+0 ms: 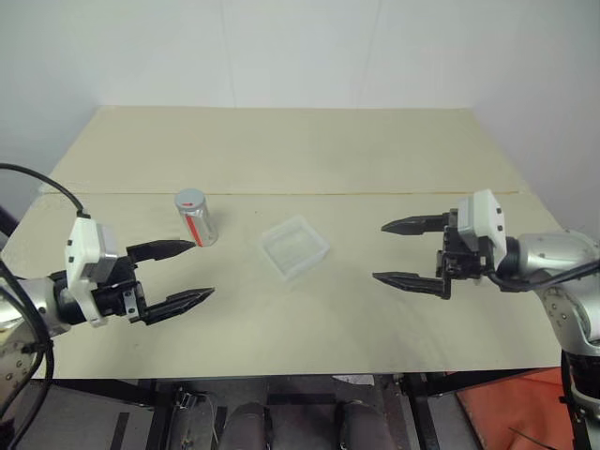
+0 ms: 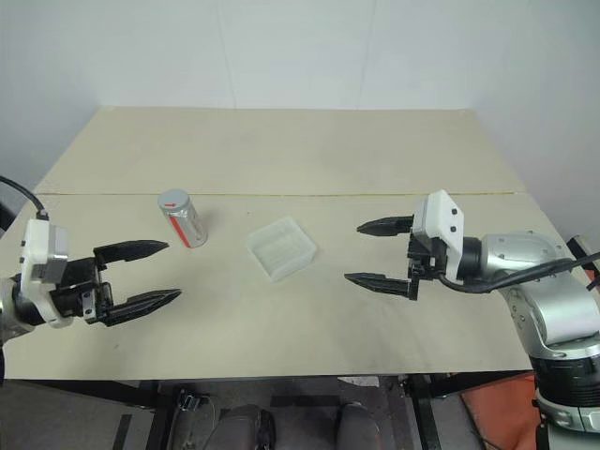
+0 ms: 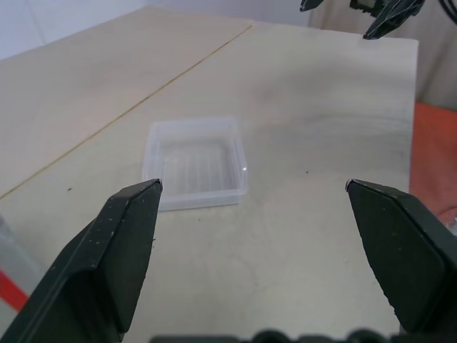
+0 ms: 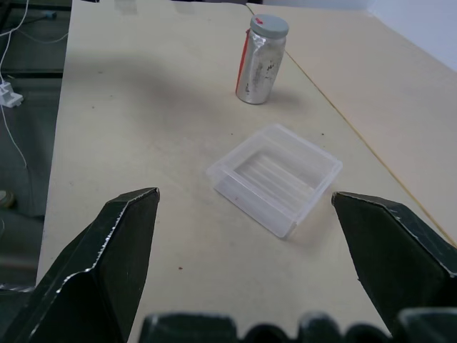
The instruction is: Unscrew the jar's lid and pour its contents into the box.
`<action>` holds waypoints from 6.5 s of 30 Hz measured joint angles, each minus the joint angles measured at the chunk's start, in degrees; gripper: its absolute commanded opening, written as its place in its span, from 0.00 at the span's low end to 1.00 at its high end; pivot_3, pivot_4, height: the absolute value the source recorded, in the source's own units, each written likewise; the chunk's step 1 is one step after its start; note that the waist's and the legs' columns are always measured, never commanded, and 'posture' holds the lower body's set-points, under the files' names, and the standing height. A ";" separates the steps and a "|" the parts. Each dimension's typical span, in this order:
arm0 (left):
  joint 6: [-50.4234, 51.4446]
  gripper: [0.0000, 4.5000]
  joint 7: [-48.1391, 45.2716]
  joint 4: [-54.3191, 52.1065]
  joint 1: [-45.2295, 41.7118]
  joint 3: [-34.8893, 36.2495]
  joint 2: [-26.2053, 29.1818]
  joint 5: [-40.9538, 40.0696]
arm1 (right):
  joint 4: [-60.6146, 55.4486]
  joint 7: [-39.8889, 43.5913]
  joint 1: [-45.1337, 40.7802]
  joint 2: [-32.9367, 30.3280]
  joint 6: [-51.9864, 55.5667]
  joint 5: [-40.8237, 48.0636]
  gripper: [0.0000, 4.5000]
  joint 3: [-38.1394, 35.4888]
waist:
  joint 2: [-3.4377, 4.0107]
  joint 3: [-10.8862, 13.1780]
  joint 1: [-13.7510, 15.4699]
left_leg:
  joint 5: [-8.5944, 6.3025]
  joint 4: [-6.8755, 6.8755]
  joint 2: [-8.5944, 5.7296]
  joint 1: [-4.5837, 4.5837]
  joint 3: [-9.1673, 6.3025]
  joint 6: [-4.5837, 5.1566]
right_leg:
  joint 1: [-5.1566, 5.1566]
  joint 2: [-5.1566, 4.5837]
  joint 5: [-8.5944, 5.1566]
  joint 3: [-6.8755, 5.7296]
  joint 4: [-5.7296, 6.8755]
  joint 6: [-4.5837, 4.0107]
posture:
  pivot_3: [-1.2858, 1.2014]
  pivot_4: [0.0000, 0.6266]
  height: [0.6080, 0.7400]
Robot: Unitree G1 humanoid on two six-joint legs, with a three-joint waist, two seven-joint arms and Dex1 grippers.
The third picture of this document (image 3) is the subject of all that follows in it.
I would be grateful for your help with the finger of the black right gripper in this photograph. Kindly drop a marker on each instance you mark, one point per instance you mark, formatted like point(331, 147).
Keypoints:
point(310, 4)
point(391, 18)

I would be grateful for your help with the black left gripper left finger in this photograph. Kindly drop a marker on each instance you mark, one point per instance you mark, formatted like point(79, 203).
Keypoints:
point(96, 271)

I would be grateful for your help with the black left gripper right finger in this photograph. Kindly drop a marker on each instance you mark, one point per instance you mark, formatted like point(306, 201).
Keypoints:
point(407, 257)

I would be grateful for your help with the clear square plastic container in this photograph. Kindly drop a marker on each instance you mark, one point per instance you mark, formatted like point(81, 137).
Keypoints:
point(200, 160)

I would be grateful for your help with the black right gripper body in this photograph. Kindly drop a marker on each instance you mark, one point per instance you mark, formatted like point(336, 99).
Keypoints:
point(364, 5)

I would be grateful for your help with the orange red panel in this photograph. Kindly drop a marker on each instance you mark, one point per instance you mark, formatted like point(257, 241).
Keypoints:
point(433, 153)

